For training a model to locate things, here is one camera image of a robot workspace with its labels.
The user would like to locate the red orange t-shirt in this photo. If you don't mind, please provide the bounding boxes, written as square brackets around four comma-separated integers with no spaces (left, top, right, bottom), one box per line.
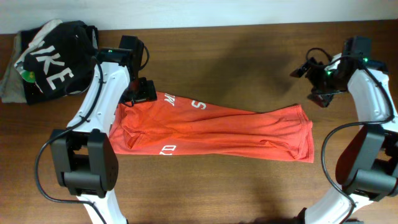
[109,92,315,163]

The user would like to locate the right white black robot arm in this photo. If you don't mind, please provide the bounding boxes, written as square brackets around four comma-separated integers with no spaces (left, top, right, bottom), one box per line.
[289,36,397,223]

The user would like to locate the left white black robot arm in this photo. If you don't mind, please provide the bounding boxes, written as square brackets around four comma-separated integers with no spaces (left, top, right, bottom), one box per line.
[49,35,157,223]

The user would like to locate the black folded shirt white letters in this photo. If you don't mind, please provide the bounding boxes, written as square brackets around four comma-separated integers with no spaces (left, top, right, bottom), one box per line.
[23,21,105,98]

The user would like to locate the black folded garment underneath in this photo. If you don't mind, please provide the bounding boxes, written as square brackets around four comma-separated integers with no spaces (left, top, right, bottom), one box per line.
[20,26,104,106]

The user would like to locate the white green printed folded garment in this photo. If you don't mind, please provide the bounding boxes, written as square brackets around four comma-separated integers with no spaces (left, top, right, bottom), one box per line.
[14,46,46,95]

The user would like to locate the grey beige folded garment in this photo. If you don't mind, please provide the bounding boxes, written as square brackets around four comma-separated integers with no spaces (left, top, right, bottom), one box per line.
[1,19,63,103]

